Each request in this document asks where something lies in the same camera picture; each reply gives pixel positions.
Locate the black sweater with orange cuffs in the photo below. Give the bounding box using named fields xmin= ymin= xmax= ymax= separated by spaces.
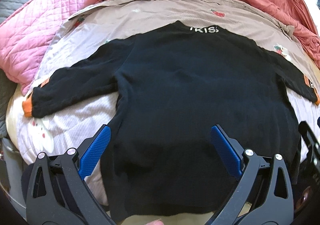
xmin=22 ymin=22 xmax=319 ymax=222

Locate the pink quilted blanket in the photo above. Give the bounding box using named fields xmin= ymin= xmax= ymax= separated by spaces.
xmin=1 ymin=0 xmax=98 ymax=95

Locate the beige strawberry print bedsheet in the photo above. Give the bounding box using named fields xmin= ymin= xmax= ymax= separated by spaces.
xmin=6 ymin=0 xmax=319 ymax=164

